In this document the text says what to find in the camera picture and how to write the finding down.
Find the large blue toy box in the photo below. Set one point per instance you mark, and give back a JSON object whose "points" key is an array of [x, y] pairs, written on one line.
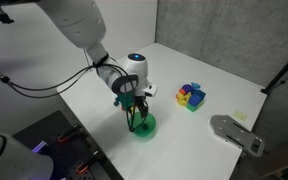
{"points": [[196, 98]]}

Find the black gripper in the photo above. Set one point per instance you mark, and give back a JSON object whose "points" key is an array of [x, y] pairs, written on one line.
{"points": [[140, 100]]}

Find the black orange-tipped clamp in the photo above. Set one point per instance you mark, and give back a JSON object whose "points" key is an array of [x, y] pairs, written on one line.
{"points": [[88, 162], [69, 133]]}

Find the black tripod pole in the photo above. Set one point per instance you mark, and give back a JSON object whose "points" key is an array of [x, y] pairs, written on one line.
{"points": [[284, 70]]}

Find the light blue toy figure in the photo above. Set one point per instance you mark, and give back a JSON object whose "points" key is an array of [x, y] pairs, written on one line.
{"points": [[195, 86]]}

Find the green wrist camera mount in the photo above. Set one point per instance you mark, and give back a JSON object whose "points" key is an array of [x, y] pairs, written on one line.
{"points": [[125, 101]]}

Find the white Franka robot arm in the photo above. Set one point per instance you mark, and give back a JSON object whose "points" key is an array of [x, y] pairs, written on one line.
{"points": [[77, 20]]}

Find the grey metal mounting plate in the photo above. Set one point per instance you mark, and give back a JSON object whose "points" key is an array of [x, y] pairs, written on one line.
{"points": [[235, 133]]}

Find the orange toy piece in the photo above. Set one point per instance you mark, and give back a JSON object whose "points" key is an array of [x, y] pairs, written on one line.
{"points": [[182, 91]]}

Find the purple toy piece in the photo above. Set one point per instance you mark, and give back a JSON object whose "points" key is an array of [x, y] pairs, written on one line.
{"points": [[187, 88]]}

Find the yellow toy piece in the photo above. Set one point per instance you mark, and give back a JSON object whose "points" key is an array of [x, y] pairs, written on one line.
{"points": [[182, 99]]}

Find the green toy block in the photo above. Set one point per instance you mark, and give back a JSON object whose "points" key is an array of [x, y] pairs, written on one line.
{"points": [[192, 107]]}

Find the green translucent plastic bowl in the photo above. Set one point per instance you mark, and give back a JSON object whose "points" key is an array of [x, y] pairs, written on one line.
{"points": [[151, 129]]}

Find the pale yellow sticky note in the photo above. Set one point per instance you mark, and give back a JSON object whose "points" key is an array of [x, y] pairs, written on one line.
{"points": [[240, 115]]}

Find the black perforated board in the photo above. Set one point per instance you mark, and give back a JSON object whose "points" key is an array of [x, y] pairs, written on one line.
{"points": [[67, 150]]}

